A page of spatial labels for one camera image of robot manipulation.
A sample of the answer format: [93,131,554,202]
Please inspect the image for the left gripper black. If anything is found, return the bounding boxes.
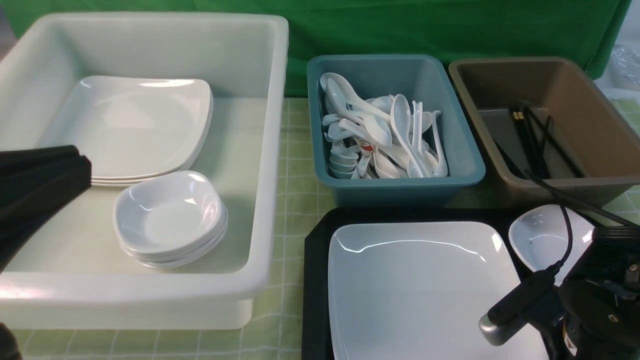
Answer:
[0,145,92,271]

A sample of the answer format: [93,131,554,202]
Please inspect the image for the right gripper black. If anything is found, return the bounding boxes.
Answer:
[550,226,639,360]

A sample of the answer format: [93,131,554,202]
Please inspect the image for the small white dish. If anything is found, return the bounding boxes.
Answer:
[509,204,595,287]

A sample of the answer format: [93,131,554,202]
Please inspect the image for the large white square plate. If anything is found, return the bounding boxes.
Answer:
[327,221,549,360]

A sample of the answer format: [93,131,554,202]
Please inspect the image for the large white plastic tub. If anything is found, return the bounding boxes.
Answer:
[1,12,290,330]

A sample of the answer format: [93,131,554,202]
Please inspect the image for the stack of white square plates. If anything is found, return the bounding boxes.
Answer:
[37,75,214,187]

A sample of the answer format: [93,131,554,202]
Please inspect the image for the stack of small white bowls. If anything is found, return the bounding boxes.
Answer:
[113,170,229,269]

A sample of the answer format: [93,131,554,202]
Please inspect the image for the brown plastic bin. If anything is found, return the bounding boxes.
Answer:
[448,56,640,207]

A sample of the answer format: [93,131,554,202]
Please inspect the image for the black chopsticks in bin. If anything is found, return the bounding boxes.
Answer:
[480,105,586,180]

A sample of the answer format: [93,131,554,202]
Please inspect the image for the pile of white spoons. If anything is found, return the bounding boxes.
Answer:
[319,72,450,180]

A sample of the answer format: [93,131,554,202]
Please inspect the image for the black serving tray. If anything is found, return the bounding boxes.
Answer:
[301,206,640,360]

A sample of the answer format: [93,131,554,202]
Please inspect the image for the green checkered tablecloth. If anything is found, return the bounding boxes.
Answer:
[0,97,640,360]

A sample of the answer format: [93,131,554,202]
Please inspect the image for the teal plastic bin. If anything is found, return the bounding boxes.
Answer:
[307,54,486,207]

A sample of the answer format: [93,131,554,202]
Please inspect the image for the green backdrop cloth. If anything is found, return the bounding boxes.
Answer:
[1,0,631,97]

